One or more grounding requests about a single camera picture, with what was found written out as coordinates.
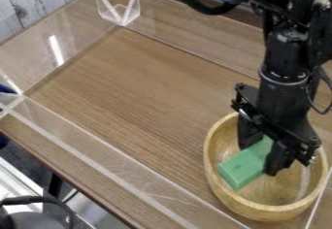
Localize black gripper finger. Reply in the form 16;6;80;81
237;111;264;149
264;140;295;177

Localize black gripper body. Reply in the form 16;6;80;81
230;74;321;166

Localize green rectangular block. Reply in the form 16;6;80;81
218;136;272;190

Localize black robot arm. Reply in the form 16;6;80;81
182;0;332;176

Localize brown wooden bowl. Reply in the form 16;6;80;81
204;113;328;222

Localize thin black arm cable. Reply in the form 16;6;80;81
305;66;332;115

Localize clear acrylic corner bracket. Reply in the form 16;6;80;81
96;0;141;26

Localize clear acrylic barrier wall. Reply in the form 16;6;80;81
0;0;332;229

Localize black cable bottom left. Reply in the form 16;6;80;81
0;195;75;229

